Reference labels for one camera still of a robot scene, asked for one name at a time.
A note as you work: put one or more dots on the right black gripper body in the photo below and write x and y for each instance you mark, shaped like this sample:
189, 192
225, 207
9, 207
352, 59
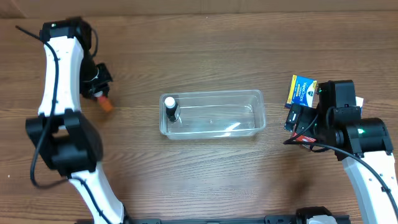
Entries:
296, 119

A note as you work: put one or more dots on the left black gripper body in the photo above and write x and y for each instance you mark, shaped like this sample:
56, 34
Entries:
99, 83

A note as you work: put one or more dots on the red Panadol box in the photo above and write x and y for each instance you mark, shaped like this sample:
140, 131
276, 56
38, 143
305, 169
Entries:
303, 139

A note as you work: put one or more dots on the orange bottle white cap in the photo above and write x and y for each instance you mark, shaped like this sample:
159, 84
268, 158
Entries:
103, 101

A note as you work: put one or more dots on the blue yellow VapoDrops box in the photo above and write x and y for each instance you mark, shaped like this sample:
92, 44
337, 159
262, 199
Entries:
301, 91

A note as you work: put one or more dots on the black bottle white cap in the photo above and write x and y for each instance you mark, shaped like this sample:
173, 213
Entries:
172, 109

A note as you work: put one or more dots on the clear plastic container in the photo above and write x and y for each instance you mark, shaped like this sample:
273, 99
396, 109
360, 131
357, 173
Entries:
214, 114

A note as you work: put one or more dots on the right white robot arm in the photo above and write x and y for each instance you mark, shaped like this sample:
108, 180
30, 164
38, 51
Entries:
363, 146

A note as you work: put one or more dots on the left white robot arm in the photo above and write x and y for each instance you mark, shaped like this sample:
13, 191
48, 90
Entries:
63, 137

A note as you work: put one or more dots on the white blue medicine box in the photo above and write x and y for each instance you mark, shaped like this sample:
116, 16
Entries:
359, 101

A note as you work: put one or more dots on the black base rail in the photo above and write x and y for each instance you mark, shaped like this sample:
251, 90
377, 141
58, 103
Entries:
302, 216

